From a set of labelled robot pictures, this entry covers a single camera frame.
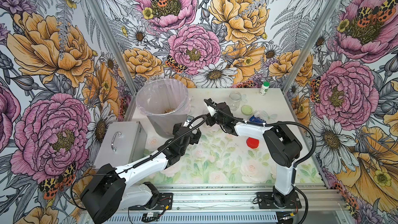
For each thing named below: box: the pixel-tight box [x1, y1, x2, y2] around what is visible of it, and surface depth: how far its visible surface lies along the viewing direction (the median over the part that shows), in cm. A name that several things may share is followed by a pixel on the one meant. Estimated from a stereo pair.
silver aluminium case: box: [93, 120, 148, 169], surface depth 79 cm
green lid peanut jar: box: [229, 91, 243, 111], surface depth 107 cm
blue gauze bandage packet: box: [249, 115, 267, 124], surface depth 104 cm
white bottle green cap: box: [259, 80, 270, 96], surface depth 118 cm
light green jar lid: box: [240, 104, 254, 116], surface depth 111 cm
